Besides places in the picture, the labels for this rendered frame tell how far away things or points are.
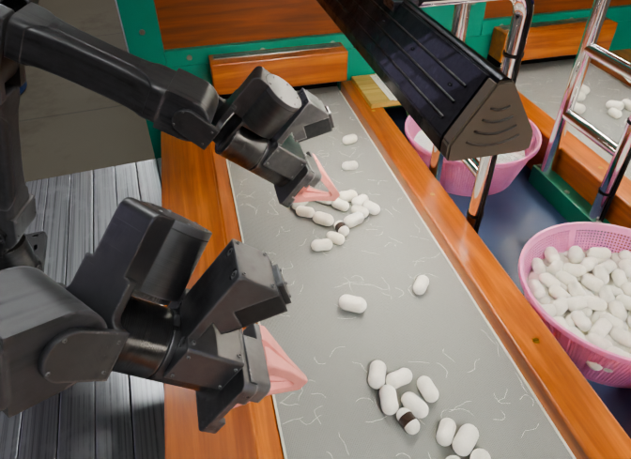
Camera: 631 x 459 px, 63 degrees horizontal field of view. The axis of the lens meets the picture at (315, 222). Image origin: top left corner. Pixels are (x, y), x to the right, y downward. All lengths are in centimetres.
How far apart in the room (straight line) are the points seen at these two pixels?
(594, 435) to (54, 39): 73
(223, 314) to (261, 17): 89
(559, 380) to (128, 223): 50
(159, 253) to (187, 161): 61
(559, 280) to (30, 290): 69
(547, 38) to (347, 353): 97
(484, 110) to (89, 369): 35
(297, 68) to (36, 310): 91
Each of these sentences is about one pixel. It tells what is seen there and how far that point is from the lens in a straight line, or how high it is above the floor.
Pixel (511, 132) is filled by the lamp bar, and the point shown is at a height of 106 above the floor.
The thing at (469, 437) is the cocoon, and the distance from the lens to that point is 61.
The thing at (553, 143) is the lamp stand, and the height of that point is 78.
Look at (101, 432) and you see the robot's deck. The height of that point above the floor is 67.
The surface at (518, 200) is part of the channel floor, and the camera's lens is 108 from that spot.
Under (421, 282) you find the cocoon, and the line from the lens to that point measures 74.
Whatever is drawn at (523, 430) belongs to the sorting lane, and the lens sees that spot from 65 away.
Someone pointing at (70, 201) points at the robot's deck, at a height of 67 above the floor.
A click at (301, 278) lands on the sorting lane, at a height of 74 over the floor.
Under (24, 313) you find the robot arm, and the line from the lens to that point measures 34.
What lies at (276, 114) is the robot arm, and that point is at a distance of 65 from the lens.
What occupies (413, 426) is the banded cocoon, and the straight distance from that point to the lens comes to 61.
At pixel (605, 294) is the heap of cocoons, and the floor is 74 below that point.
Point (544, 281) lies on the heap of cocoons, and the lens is 82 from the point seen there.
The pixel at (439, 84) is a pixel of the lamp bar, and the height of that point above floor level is 108.
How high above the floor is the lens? 128
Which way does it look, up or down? 39 degrees down
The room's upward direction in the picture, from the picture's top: 1 degrees counter-clockwise
